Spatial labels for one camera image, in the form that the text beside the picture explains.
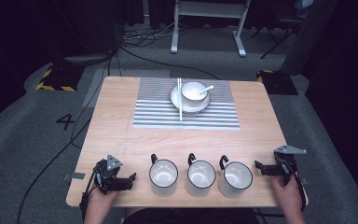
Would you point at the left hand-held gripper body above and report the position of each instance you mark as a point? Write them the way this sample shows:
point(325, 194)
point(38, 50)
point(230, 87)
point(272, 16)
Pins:
point(107, 177)

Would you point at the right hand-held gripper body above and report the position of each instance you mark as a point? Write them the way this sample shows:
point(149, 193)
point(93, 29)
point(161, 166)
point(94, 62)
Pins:
point(287, 161)

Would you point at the person's left hand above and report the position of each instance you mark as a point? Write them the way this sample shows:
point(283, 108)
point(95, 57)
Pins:
point(101, 200)

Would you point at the grey tape strip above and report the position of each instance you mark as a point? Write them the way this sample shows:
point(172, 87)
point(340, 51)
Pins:
point(74, 176)

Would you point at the person's dark clothed lap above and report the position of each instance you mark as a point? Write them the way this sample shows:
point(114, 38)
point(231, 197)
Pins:
point(192, 216)

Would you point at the grey striped placemat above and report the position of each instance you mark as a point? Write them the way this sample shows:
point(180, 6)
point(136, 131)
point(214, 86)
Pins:
point(155, 109)

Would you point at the white ceramic plate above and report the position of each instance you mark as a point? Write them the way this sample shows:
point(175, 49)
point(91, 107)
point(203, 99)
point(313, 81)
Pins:
point(175, 99)

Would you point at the white ceramic spoon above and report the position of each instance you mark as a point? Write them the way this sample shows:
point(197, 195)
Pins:
point(207, 90)

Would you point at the white ceramic bowl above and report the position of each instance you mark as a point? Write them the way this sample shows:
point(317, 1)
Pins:
point(193, 92)

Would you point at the black folding stand legs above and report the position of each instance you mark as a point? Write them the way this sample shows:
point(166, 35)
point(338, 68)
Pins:
point(275, 34)

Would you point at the black yellow striped base plate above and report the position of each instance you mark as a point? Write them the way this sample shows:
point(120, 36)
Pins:
point(59, 79)
point(276, 81)

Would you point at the white metal desk frame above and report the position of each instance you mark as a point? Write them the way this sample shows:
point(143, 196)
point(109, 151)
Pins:
point(211, 9)

